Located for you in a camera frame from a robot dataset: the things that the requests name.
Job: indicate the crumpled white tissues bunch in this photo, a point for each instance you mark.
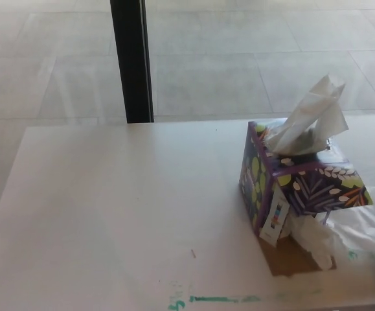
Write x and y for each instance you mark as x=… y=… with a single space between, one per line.
x=313 y=239

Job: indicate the purple floral tissue box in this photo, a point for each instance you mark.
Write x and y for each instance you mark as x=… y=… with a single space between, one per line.
x=310 y=191

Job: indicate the white pulled-out tissue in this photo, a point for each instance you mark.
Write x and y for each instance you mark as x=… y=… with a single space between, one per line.
x=368 y=226

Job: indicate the black window frame post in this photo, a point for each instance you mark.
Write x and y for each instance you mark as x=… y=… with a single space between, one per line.
x=130 y=61

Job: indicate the white upright tissue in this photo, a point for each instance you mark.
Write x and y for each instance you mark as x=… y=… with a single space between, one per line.
x=307 y=120

